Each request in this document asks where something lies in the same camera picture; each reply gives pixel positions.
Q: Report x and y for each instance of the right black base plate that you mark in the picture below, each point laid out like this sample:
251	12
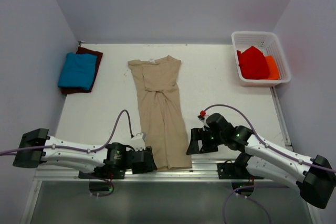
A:
229	170

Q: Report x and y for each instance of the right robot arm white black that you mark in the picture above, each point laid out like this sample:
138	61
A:
313	178

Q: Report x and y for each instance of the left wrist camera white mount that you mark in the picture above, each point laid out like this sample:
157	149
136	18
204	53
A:
138	141

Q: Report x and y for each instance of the maroon t shirt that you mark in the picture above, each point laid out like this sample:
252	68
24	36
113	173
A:
82	50

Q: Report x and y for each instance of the blue t shirt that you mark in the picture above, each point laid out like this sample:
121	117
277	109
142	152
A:
78	71

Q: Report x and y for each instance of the orange t shirt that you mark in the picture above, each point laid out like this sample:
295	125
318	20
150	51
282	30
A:
273	69

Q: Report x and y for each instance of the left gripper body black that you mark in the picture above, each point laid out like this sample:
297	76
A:
139	170

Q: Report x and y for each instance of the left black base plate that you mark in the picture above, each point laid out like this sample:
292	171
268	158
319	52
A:
102	174

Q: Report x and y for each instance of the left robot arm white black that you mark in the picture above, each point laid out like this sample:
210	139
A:
38	148

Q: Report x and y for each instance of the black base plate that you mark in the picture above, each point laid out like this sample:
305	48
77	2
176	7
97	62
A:
229	170
102	174

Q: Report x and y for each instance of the red t shirt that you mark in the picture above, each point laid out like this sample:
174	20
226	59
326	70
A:
253	64

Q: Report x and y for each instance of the white plastic basket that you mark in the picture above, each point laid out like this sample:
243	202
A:
268	43

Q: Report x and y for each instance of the beige t shirt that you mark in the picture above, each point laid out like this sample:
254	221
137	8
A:
160	112

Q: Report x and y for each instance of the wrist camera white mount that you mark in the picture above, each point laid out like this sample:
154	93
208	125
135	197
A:
138	141
203	117

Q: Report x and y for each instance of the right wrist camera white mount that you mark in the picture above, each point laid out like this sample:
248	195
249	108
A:
203	117

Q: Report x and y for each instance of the aluminium mounting rail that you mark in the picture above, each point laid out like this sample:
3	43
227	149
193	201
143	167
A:
206	170

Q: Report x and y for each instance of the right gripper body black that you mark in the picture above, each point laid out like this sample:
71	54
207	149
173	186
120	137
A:
209	140

